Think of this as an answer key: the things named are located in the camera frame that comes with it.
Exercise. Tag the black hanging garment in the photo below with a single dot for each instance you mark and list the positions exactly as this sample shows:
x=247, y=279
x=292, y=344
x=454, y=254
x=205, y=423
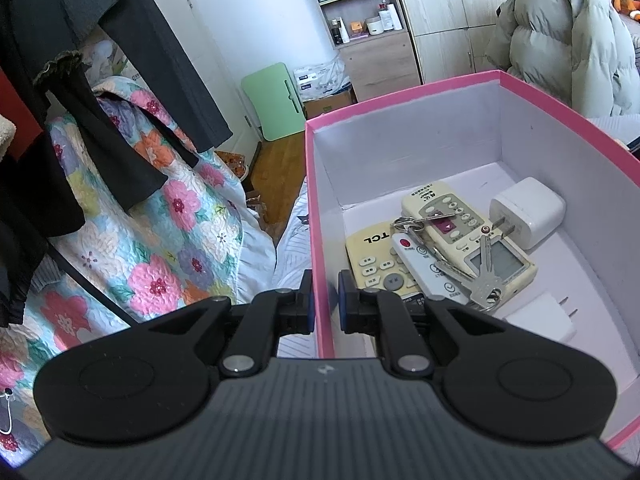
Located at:
x=75, y=135

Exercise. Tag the green folding table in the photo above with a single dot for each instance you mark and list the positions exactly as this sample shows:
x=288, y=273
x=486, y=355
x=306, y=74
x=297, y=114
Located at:
x=272, y=102

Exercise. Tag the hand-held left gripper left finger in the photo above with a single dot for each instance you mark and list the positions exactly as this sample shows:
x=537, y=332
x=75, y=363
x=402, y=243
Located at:
x=310, y=305

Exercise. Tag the red garment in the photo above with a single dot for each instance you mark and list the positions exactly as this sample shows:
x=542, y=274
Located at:
x=17, y=120

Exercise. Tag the bunch of metal keys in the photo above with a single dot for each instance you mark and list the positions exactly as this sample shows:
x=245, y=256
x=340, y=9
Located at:
x=482, y=280

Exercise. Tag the white plastic tissue pack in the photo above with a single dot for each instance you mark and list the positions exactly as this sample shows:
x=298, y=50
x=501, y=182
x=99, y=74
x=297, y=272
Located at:
x=317, y=77

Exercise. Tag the pale grey puffer jacket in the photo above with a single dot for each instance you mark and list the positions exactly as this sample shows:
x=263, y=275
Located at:
x=560, y=35

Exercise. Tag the small white charger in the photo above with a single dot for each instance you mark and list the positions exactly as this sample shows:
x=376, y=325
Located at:
x=535, y=317

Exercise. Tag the dark grey hanging garment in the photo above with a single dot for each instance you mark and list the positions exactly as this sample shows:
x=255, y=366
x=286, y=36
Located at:
x=165, y=50

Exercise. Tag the white remote with red button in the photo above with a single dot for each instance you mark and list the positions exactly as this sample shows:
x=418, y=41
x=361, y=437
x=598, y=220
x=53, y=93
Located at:
x=417, y=262

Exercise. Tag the pink cardboard box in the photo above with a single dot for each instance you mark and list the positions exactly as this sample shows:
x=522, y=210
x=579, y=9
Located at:
x=320, y=210

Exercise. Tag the cream remote with round buttons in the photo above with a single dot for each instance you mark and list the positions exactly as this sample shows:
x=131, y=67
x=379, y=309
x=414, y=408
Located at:
x=372, y=265

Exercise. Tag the beige remote with grey screen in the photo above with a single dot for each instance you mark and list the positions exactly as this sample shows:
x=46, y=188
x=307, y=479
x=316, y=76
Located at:
x=502, y=262

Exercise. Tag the large white power adapter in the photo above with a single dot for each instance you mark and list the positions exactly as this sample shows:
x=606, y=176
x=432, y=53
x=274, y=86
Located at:
x=530, y=210

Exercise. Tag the white round jar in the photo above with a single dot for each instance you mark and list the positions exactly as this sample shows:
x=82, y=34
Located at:
x=373, y=26

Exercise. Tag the wooden shelf cabinet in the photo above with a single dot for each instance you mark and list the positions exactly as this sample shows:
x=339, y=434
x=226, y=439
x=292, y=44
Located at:
x=380, y=65

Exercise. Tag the black clothes rack pole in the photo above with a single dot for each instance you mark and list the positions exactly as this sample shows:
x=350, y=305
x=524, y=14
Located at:
x=90, y=285

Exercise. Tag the brown cardboard box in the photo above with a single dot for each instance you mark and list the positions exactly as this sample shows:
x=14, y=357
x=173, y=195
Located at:
x=327, y=105

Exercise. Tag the floral quilt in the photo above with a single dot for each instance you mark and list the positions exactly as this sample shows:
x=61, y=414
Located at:
x=165, y=270

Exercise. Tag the light wooden wardrobe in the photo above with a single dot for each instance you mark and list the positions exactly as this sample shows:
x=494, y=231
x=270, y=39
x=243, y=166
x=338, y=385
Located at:
x=450, y=10

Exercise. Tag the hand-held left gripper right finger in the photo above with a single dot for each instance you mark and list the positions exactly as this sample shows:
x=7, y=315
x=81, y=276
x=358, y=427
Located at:
x=342, y=300

